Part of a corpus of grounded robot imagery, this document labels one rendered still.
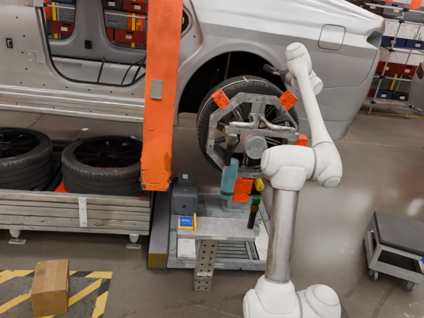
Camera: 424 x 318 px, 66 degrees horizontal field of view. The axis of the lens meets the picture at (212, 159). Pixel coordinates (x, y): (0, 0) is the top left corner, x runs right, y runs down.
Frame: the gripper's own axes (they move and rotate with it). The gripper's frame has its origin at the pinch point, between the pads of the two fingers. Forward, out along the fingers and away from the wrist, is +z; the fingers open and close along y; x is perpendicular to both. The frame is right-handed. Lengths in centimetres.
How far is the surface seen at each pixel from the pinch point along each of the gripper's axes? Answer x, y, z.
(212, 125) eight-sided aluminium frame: -38.9, -26.9, 4.3
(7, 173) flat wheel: -97, -134, 61
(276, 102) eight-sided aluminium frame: -16.7, 1.6, -14.0
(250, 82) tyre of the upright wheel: -10.5, -7.9, 2.2
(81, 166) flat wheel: -86, -93, 45
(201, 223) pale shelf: -84, -42, -30
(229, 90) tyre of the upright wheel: -17.0, -19.5, 5.7
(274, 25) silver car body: 23.0, 15.5, 22.2
